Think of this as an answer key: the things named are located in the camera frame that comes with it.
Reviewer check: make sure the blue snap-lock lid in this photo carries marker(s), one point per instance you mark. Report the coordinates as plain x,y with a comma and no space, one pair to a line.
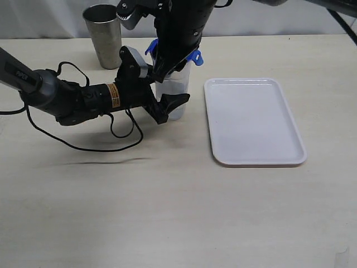
195,56

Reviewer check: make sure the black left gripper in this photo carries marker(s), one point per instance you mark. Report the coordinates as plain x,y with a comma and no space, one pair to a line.
137,92

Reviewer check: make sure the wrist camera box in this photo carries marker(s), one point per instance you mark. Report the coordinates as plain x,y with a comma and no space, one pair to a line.
133,65
130,12

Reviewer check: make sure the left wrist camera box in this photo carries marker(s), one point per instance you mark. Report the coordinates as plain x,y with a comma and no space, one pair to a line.
133,65

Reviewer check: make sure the stainless steel cup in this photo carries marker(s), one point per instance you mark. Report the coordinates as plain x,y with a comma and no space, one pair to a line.
105,32

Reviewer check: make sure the clear tall plastic container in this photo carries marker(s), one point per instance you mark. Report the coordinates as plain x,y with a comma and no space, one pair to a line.
175,83

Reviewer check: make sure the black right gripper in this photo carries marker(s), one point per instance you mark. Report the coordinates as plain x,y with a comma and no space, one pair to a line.
179,30

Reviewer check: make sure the white rectangular plastic tray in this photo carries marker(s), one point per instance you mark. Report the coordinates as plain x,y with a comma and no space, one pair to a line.
250,123

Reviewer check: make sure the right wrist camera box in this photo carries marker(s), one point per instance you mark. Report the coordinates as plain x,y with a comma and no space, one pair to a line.
130,12

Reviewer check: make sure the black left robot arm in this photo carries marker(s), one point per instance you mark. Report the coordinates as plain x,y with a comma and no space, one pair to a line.
72,104

